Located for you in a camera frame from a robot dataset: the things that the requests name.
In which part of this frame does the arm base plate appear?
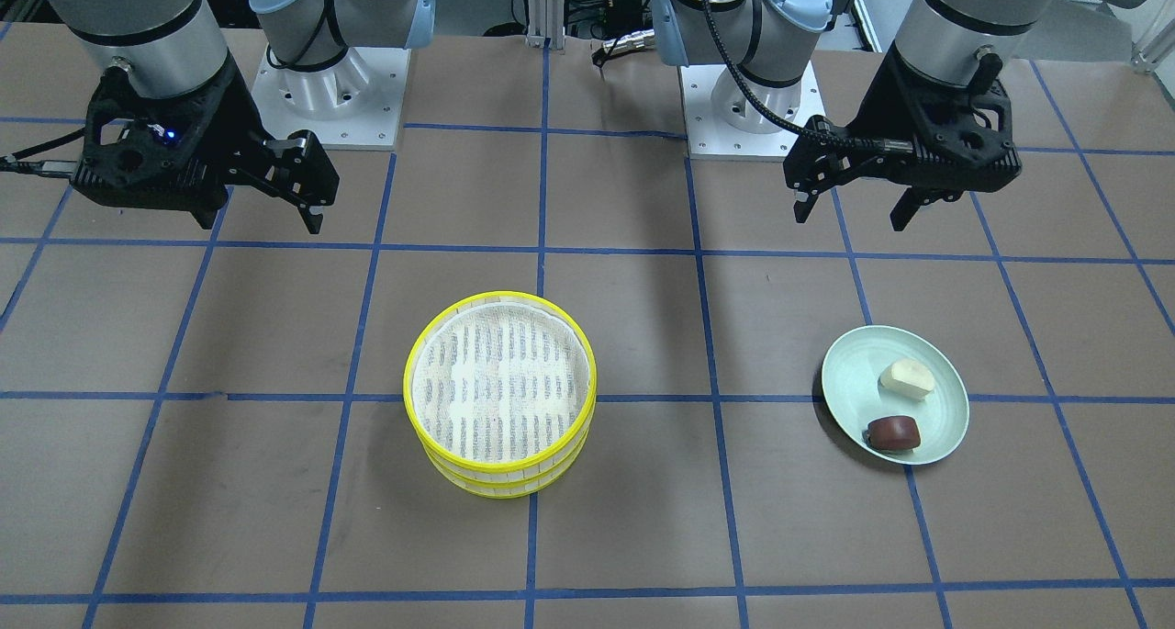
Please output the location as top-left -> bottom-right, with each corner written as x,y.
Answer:
251,48 -> 414,152
678,63 -> 825,162

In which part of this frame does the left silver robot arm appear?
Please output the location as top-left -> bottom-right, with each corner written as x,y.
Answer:
651,0 -> 1146,230

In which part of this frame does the aluminium frame post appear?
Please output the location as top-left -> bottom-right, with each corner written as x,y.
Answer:
525,0 -> 566,51

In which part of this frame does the white steamed bun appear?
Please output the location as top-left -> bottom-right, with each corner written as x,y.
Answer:
878,357 -> 936,400

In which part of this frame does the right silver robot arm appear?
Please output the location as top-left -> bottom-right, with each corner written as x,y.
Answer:
4,0 -> 436,234

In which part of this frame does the light green plate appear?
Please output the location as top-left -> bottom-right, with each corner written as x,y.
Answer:
820,324 -> 971,466

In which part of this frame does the brown steamed bun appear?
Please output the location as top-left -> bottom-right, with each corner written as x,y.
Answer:
865,415 -> 924,451

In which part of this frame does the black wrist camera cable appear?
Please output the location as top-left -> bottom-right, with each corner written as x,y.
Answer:
698,0 -> 909,152

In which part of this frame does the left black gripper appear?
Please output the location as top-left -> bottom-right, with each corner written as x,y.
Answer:
783,46 -> 1023,232

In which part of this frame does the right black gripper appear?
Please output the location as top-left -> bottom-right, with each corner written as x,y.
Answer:
71,56 -> 340,235

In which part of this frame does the yellow steamer layer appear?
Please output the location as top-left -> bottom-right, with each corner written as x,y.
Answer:
425,441 -> 585,498
402,292 -> 599,481

